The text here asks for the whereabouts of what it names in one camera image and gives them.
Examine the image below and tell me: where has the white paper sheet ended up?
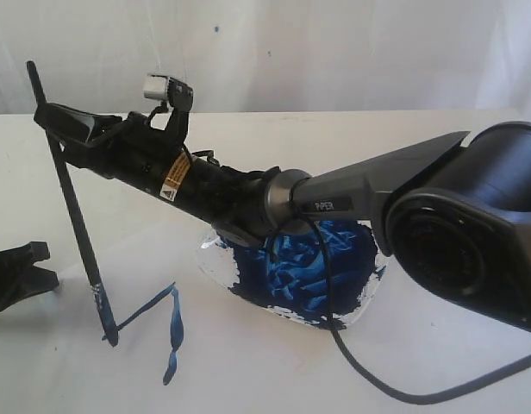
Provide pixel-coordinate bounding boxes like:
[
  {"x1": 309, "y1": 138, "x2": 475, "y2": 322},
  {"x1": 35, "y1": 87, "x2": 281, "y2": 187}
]
[{"x1": 30, "y1": 223, "x2": 306, "y2": 413}]

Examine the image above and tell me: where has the white backdrop cloth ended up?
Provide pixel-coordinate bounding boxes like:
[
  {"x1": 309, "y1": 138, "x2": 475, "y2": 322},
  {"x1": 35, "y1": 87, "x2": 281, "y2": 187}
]
[{"x1": 0, "y1": 1, "x2": 531, "y2": 119}]

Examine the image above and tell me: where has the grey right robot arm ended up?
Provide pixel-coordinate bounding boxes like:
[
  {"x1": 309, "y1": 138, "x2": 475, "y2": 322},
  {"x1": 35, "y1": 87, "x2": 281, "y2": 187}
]
[{"x1": 34, "y1": 103, "x2": 531, "y2": 332}]

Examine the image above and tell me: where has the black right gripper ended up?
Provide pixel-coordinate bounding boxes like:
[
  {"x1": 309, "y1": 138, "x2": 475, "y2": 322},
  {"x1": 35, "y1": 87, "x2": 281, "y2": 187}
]
[{"x1": 34, "y1": 103, "x2": 280, "y2": 247}]

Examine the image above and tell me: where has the clear plate with blue paint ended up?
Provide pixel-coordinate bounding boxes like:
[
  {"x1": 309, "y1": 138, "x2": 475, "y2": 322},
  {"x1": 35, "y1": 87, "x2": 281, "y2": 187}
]
[{"x1": 197, "y1": 221, "x2": 388, "y2": 330}]

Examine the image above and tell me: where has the black paintbrush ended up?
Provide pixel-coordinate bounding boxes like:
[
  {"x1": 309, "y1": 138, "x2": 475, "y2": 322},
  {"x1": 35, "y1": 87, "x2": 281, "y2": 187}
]
[{"x1": 26, "y1": 60, "x2": 120, "y2": 348}]

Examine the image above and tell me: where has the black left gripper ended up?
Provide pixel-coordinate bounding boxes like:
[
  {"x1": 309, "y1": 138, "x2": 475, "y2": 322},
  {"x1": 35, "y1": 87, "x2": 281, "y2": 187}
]
[{"x1": 0, "y1": 241, "x2": 59, "y2": 312}]

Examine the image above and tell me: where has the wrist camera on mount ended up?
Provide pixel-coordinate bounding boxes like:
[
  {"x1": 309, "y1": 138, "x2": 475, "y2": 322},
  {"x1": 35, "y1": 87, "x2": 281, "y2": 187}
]
[{"x1": 142, "y1": 72, "x2": 194, "y2": 143}]

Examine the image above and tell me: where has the black cable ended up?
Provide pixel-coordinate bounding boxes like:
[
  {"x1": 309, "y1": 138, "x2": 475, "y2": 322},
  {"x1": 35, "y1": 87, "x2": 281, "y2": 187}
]
[{"x1": 178, "y1": 146, "x2": 531, "y2": 405}]

